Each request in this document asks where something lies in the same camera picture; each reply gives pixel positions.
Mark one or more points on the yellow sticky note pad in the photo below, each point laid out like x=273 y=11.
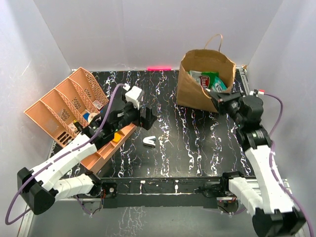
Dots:
x=116 y=138

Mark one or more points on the red green snack bag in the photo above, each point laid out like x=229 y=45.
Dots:
x=204 y=81

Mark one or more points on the orange desk organizer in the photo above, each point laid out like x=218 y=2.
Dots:
x=79 y=97

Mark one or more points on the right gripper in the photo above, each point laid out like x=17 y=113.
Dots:
x=223 y=98

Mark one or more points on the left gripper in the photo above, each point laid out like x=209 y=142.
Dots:
x=146 y=122

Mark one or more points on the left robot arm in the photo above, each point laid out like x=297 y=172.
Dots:
x=43 y=185

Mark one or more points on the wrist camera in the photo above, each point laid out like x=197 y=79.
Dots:
x=133 y=95
x=257 y=93

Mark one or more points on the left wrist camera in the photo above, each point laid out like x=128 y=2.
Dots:
x=133 y=95

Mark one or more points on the pink tape strip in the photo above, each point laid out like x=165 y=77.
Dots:
x=159 y=68

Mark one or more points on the brown paper bag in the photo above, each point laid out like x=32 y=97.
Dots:
x=203 y=71

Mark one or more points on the green fox's candy bag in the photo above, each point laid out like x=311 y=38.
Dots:
x=217 y=83

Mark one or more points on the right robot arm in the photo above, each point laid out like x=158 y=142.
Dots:
x=273 y=209

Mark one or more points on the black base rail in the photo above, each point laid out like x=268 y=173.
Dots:
x=164 y=192

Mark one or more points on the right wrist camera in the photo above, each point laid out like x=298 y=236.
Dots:
x=257 y=93

